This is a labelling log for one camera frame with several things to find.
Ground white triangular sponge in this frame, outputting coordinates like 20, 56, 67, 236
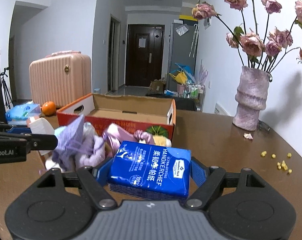
29, 117, 56, 156

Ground lavender knit drawstring pouch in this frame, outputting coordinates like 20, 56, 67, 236
52, 115, 85, 171

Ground blue handkerchief tissue pack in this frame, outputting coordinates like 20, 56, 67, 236
108, 141, 191, 201

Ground light blue tissue pack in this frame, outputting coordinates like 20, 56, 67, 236
5, 102, 41, 126

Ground light purple plush cloth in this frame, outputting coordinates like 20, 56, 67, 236
74, 122, 106, 169

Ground black tripod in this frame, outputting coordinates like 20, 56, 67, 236
0, 67, 13, 109

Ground orange fruit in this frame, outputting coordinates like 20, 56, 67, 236
41, 101, 56, 116

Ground fallen pink petal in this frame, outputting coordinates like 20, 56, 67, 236
243, 133, 253, 140

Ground yellow white plush toy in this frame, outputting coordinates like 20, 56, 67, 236
153, 135, 172, 147

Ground purple satin scrunchie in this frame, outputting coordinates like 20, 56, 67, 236
133, 130, 155, 145

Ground pink ribbed suitcase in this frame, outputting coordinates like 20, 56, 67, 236
29, 50, 92, 107

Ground yellow crumbs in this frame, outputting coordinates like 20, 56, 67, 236
260, 151, 293, 174

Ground black bag on chair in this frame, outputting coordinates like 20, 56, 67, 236
145, 93, 197, 112

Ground orange cardboard box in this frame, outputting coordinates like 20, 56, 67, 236
57, 93, 176, 140

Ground yellow bag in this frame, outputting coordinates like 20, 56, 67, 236
169, 71, 188, 85

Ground pink textured vase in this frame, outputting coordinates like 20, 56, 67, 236
233, 66, 269, 131

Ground cardboard box on floor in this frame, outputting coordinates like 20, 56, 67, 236
148, 79, 166, 94

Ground white umbrella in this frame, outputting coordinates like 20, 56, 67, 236
189, 24, 199, 57

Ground grey refrigerator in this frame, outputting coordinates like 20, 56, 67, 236
166, 21, 199, 92

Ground dried pink roses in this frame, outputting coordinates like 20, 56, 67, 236
197, 0, 302, 78

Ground dark entrance door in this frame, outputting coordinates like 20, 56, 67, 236
125, 24, 165, 87

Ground wire rack with bottles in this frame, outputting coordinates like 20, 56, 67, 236
182, 83, 205, 99

